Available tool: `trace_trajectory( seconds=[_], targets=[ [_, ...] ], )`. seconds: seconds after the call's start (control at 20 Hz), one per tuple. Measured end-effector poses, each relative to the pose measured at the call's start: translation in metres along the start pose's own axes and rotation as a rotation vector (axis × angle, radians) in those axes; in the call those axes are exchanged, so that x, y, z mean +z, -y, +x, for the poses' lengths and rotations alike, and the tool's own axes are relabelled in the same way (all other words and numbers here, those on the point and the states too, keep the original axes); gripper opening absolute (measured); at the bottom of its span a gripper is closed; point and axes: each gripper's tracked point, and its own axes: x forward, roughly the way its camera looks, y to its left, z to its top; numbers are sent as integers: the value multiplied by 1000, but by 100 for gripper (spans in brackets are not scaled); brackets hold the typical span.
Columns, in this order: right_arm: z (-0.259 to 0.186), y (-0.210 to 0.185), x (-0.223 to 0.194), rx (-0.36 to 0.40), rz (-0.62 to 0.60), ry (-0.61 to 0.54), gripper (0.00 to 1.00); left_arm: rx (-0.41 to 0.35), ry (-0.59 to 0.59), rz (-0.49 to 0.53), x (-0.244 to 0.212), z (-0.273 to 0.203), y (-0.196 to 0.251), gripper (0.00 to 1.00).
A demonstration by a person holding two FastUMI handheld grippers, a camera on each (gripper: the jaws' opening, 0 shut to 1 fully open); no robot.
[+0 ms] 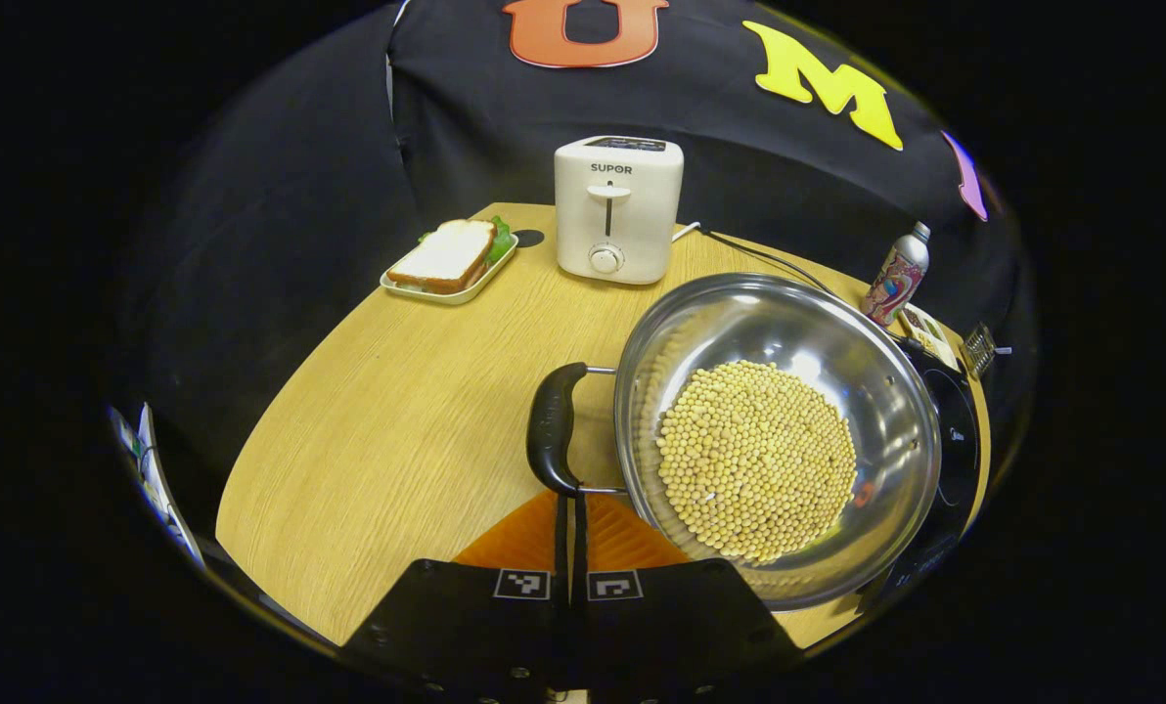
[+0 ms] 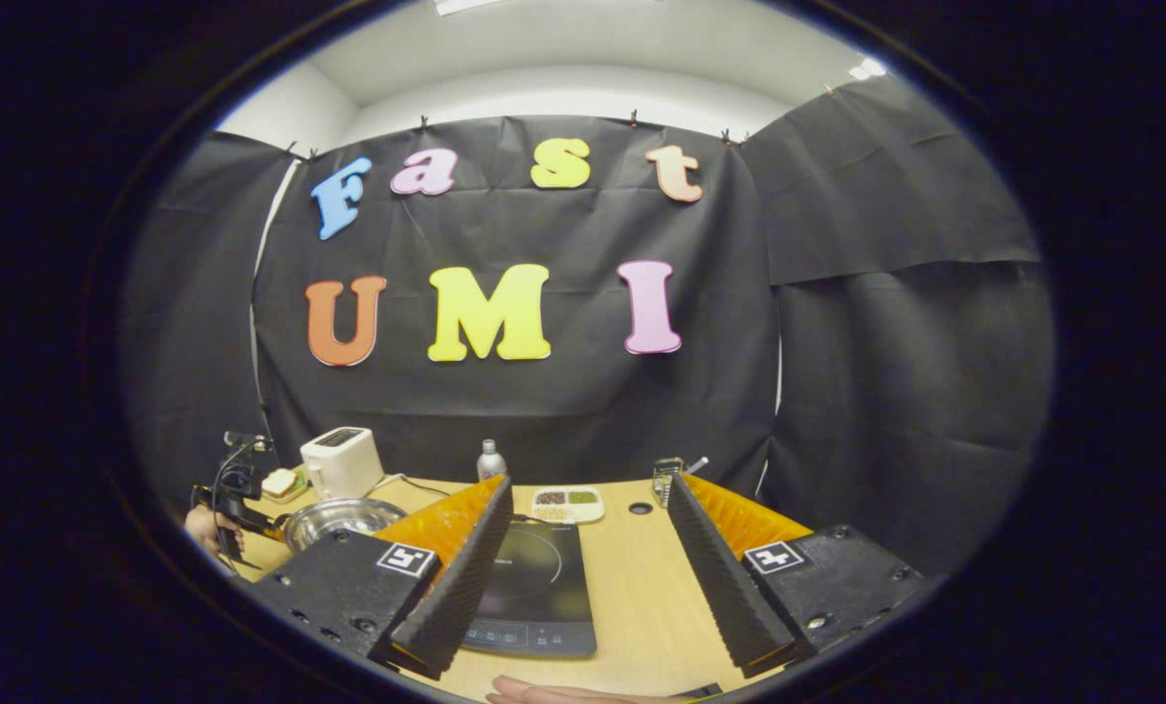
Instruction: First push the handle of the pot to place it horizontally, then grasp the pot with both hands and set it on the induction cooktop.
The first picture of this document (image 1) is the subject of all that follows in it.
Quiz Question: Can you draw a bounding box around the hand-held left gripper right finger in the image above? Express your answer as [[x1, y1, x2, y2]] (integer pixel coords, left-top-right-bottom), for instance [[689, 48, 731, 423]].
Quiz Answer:
[[572, 492, 805, 704]]

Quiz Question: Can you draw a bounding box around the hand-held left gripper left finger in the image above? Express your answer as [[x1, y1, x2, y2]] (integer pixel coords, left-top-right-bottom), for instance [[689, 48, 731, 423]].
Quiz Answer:
[[341, 489, 576, 704]]

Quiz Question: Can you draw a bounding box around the stainless steel pot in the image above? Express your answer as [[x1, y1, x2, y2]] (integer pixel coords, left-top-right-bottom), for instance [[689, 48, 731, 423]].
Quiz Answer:
[[527, 272, 943, 613]]

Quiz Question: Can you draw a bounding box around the black induction cooktop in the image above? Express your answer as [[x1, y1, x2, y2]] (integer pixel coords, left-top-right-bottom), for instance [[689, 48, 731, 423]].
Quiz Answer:
[[857, 335, 983, 613]]

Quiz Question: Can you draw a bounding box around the pile of soybeans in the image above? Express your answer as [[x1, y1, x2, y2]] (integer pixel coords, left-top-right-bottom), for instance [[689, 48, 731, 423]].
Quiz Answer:
[[655, 360, 859, 566]]

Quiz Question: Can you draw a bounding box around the white rectangular plate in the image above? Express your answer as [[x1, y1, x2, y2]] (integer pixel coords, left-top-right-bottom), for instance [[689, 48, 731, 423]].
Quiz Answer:
[[380, 220, 520, 306]]

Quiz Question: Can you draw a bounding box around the sandwich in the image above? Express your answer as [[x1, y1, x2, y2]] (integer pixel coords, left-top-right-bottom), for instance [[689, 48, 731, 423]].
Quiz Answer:
[[387, 217, 513, 296]]

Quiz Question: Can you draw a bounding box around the white seasoning tray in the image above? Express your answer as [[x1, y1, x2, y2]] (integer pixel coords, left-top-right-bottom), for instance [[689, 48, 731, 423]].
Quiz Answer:
[[901, 305, 961, 371]]

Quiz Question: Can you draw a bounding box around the black backdrop cloth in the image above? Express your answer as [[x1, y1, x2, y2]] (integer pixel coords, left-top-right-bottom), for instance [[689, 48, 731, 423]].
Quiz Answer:
[[123, 0, 1024, 529]]

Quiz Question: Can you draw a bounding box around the white toaster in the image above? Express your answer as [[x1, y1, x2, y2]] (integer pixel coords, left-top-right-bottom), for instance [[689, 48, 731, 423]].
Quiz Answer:
[[555, 136, 685, 286]]

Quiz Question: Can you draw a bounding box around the silver drink bottle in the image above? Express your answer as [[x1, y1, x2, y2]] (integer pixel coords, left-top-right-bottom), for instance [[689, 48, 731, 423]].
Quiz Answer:
[[862, 221, 932, 327]]

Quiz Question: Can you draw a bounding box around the toaster power cable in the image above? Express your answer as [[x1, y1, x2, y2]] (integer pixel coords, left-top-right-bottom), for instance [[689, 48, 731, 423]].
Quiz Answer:
[[671, 222, 833, 294]]

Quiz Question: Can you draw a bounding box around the metal wire basket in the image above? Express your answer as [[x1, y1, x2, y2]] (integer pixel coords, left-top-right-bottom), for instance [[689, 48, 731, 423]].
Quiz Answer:
[[962, 323, 1012, 380]]

